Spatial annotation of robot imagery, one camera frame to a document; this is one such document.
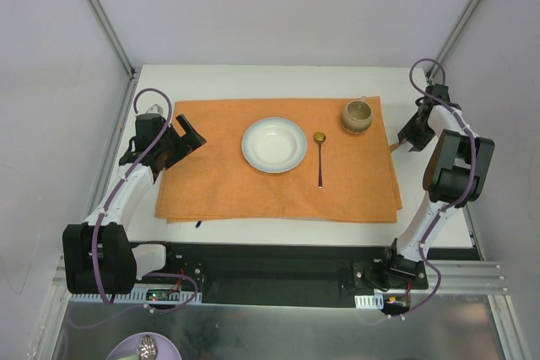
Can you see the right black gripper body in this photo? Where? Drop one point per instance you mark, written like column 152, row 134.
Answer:
column 416, row 131

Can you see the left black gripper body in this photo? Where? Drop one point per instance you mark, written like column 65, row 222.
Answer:
column 178, row 143

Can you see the orange cloth placemat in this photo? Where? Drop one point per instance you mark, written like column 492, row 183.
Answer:
column 216, row 182

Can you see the beige ceramic mug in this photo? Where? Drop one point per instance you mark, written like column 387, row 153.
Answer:
column 357, row 116

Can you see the white ceramic plate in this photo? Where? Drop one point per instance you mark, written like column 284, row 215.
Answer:
column 274, row 145

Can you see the gold purple spoon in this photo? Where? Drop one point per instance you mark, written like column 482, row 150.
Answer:
column 319, row 138

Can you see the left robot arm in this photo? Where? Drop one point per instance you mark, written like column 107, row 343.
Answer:
column 98, row 257

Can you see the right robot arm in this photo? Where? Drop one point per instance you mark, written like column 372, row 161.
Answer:
column 455, row 175

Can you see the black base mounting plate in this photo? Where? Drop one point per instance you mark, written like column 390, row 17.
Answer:
column 282, row 275

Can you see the silver cutlery on lilac plate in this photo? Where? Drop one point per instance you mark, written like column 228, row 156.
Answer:
column 147, row 349

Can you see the lilac plate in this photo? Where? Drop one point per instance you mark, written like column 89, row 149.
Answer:
column 128, row 348

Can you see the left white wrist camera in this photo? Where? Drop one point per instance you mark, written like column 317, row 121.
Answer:
column 156, row 110

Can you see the left aluminium frame post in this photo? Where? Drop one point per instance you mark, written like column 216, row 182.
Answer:
column 112, row 37

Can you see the aluminium frame post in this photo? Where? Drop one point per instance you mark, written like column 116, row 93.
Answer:
column 458, row 28
column 112, row 37

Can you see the aluminium front rail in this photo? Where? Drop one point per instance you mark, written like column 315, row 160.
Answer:
column 461, row 266

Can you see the left white cable duct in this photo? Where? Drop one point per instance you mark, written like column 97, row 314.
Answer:
column 143, row 295

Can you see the white cable duct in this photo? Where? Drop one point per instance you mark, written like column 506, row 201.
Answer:
column 375, row 301
column 143, row 295

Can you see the right white cable duct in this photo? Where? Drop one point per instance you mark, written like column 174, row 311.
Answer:
column 375, row 301

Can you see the right aluminium frame post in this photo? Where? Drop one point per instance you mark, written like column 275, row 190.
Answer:
column 458, row 28

